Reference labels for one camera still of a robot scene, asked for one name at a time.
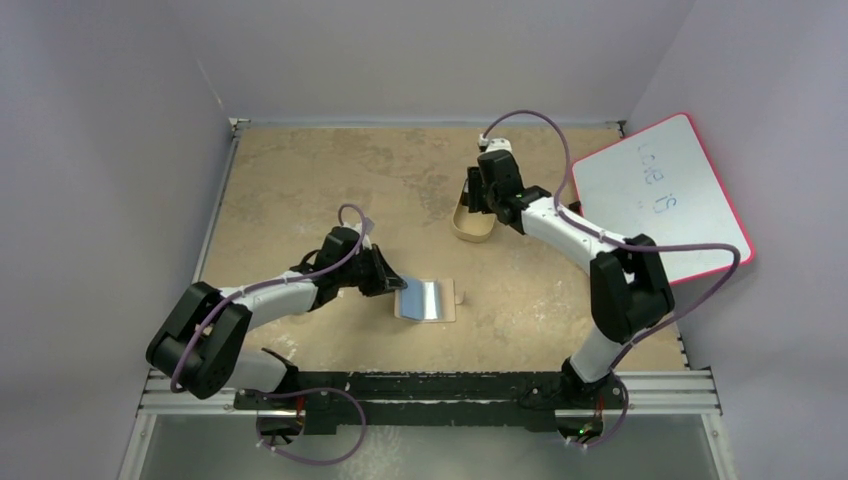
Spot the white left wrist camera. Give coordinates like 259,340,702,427
355,217,375,236

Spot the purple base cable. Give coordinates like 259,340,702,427
563,374,629,452
254,387,370,467

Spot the beige oval card tray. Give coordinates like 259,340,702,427
450,181,496,243

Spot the pink framed whiteboard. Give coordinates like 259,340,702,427
571,113,756,265

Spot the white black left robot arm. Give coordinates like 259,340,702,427
145,226,407,409

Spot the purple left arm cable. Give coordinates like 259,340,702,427
170,203,370,395

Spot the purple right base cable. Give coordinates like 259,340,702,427
563,374,629,452

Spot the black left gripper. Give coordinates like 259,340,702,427
337,244,406,298

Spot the aluminium frame rail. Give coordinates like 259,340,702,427
138,370,722,415

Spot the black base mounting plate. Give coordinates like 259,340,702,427
235,371,625,435

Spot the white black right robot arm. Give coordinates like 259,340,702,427
465,147,675,407

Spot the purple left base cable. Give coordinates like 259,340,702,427
254,387,370,467

